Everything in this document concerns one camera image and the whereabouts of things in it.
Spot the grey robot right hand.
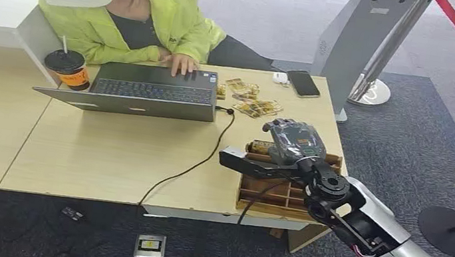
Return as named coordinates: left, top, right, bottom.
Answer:
left=257, top=114, right=332, bottom=172

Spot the gold card in tray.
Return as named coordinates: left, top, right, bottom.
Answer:
left=248, top=138, right=275, bottom=156

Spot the single gold patterned card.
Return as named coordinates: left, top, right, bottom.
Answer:
left=215, top=83, right=228, bottom=101

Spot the person's hand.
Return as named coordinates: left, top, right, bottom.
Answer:
left=158, top=50, right=202, bottom=81

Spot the person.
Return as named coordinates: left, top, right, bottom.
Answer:
left=14, top=0, right=290, bottom=92

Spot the wooden compartment tray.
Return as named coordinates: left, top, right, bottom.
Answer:
left=235, top=138, right=345, bottom=226

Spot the black smartphone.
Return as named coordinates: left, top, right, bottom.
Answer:
left=283, top=68, right=325, bottom=101

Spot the small white case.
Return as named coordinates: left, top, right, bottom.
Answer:
left=271, top=71, right=290, bottom=87

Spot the silver stanchion base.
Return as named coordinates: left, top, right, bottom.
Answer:
left=346, top=75, right=394, bottom=110

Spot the wooden desk leg panel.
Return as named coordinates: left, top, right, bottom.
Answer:
left=285, top=219, right=332, bottom=257

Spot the grey kiosk stand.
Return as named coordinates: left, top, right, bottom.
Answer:
left=303, top=0, right=424, bottom=133

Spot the silver stanchion pole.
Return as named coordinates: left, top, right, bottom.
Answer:
left=348, top=0, right=434, bottom=112

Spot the grey laptop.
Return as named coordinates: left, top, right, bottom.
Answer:
left=30, top=47, right=222, bottom=129

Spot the metal floor socket plate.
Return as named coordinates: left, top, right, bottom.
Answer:
left=132, top=232, right=168, bottom=257

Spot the black round stanchion base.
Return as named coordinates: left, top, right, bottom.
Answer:
left=412, top=202, right=455, bottom=257

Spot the orange cup with black lid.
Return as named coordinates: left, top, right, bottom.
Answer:
left=40, top=47, right=95, bottom=93

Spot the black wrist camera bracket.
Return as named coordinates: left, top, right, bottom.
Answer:
left=216, top=144, right=309, bottom=187

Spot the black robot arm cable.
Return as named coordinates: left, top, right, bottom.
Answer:
left=231, top=174, right=289, bottom=257

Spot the black laptop power cable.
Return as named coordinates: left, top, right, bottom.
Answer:
left=136, top=96, right=237, bottom=219

